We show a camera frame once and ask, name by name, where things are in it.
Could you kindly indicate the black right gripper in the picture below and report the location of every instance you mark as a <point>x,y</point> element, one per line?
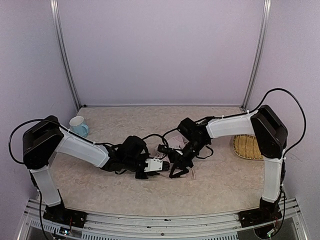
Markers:
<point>180,161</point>

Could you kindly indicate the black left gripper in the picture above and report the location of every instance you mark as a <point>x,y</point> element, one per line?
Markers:
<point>141,171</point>

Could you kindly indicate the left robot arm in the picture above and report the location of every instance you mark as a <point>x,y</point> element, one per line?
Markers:
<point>48,137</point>

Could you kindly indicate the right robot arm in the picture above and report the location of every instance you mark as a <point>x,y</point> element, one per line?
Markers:
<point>269,131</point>

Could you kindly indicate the woven bamboo tray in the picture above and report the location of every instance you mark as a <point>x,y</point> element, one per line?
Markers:
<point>246,146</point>

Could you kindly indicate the light blue enamel mug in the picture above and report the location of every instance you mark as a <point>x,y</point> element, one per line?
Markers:
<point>77,125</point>

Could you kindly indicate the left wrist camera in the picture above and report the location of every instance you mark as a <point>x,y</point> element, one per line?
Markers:
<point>156,165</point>

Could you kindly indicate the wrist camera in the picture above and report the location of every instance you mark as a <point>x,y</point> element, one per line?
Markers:
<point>156,165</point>
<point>170,151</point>

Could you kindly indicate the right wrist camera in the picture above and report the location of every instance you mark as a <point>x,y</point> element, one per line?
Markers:
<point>170,151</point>

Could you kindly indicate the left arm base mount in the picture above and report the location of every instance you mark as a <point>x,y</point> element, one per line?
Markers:
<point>65,216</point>

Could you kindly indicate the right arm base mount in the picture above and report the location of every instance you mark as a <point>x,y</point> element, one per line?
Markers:
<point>259,215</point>

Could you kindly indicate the aluminium front rail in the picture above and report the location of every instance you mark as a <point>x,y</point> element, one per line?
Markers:
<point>111,226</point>

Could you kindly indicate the right aluminium frame post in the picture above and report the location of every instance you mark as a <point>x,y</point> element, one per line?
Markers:
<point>258,53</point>

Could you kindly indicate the aluminium frame post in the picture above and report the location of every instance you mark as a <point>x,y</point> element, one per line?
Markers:
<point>63,53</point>
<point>258,53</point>

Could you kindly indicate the left aluminium frame post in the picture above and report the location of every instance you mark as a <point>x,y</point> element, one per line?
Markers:
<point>63,53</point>

